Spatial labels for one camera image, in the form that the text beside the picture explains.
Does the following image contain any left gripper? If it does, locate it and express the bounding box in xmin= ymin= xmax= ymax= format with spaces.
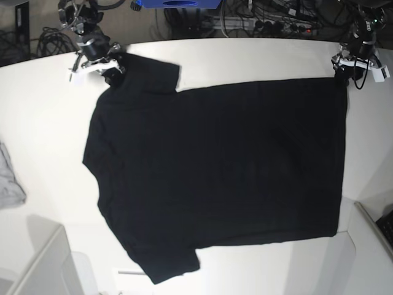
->
xmin=331 ymin=41 xmax=383 ymax=81

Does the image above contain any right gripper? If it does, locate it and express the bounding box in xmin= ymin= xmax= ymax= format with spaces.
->
xmin=69 ymin=33 xmax=126 ymax=81

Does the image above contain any black T-shirt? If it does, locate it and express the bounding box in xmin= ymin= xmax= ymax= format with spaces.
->
xmin=83 ymin=53 xmax=348 ymax=284

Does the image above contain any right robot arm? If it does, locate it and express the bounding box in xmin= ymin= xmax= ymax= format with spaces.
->
xmin=58 ymin=1 xmax=126 ymax=86

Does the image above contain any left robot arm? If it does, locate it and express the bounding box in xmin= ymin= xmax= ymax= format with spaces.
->
xmin=331 ymin=1 xmax=391 ymax=82

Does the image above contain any blue box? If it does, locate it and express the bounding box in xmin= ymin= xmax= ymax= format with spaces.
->
xmin=130 ymin=0 xmax=221 ymax=11

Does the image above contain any white power strip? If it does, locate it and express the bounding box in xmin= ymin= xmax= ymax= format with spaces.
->
xmin=208 ymin=17 xmax=314 ymax=33

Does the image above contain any grey cloth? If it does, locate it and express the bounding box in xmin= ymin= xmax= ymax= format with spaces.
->
xmin=1 ymin=143 xmax=26 ymax=209

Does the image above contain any black keyboard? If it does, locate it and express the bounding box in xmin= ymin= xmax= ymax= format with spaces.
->
xmin=376 ymin=214 xmax=393 ymax=245

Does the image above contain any white right cabinet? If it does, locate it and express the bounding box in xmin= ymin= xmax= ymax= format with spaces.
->
xmin=335 ymin=198 xmax=392 ymax=294

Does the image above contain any white side cabinet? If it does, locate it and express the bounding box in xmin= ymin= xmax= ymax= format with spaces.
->
xmin=7 ymin=225 xmax=85 ymax=294

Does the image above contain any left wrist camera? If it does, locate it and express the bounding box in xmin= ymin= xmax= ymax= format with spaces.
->
xmin=372 ymin=65 xmax=391 ymax=83

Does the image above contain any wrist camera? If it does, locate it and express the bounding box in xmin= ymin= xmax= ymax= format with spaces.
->
xmin=372 ymin=65 xmax=391 ymax=83
xmin=68 ymin=70 xmax=85 ymax=85

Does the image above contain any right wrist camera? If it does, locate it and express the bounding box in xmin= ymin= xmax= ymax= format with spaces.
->
xmin=68 ymin=70 xmax=85 ymax=85

